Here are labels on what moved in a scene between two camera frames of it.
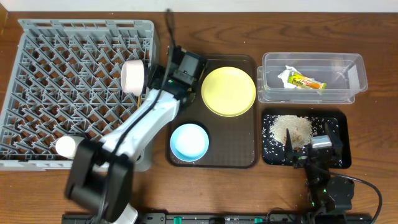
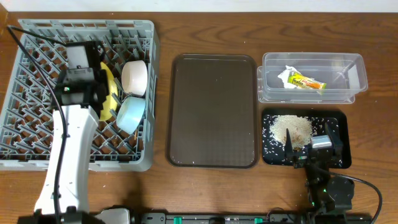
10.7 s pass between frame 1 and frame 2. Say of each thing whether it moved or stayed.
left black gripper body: moved
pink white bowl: stayed
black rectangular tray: stayed
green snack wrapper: stayed
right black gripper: stayed
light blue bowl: moved
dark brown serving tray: stayed
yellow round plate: moved
